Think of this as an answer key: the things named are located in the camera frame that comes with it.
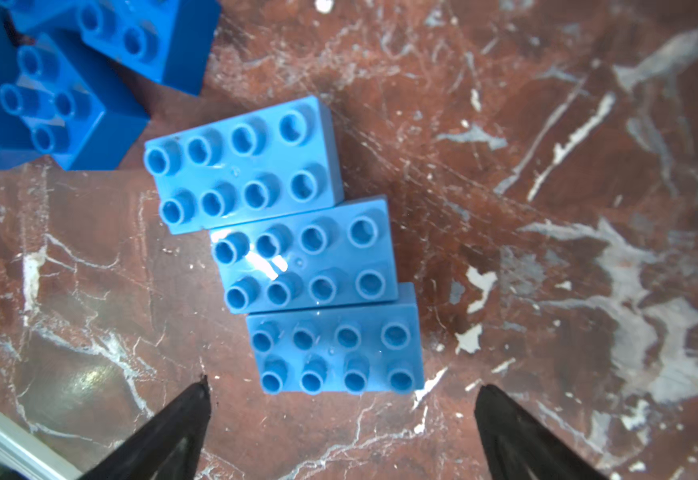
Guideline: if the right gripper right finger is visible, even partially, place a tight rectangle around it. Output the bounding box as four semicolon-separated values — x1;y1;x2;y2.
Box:
474;384;604;479

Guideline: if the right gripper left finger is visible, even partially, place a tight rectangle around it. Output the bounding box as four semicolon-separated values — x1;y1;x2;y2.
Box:
82;375;212;479

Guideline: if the light blue lego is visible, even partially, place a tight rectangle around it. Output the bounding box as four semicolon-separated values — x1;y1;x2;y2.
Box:
143;96;345;235
246;283;425;395

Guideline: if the light blue lego plate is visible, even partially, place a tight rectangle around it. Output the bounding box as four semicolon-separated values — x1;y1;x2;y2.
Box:
209;195;399;314

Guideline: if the light blue lego top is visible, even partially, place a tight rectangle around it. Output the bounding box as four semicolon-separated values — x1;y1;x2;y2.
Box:
143;96;345;235

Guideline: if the small dark blue lego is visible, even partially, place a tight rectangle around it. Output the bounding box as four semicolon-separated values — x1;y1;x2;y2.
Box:
0;30;150;171
75;0;222;96

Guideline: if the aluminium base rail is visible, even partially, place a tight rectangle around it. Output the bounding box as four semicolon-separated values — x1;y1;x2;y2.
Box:
0;412;82;479

